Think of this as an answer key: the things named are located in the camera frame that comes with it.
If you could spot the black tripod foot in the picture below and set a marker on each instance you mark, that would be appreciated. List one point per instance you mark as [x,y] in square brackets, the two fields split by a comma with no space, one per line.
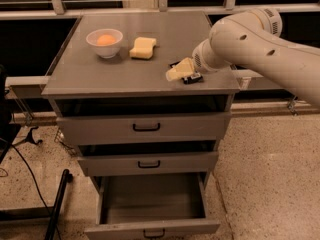
[29,138]

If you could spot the dark blue rxbar wrapper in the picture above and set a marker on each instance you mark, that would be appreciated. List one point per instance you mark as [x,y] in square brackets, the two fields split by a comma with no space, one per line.
[195,77]

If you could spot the grey middle drawer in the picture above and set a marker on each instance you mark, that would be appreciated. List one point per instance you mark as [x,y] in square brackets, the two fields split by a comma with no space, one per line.
[148,158]

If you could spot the grey drawer cabinet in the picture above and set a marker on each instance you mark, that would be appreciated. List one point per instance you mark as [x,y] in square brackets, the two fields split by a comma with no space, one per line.
[81,74]

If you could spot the black pole stand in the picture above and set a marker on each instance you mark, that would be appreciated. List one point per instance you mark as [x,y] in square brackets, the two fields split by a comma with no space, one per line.
[52,226]

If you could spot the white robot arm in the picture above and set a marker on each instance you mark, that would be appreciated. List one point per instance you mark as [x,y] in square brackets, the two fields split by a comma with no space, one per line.
[251,39]

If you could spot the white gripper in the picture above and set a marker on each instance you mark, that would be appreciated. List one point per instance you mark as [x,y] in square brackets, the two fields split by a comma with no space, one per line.
[200,60]

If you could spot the grey drawer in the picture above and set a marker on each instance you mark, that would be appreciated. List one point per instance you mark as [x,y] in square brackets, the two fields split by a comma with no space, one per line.
[148,158]
[145,119]
[151,207]

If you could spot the white ceramic bowl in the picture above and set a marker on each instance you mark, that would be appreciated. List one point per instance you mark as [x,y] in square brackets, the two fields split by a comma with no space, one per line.
[105,51]

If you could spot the grey bottom drawer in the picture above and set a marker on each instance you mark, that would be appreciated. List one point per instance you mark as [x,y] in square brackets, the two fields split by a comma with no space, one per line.
[151,207]

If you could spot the orange fruit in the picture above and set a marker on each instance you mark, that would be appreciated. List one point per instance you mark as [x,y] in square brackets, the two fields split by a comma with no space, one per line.
[106,40]

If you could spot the grey top drawer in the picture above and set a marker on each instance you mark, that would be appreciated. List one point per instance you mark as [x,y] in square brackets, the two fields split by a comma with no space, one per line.
[145,119]

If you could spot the yellow sponge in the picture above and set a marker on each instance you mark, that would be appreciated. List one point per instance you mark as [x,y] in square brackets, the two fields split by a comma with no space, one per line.
[143,48]

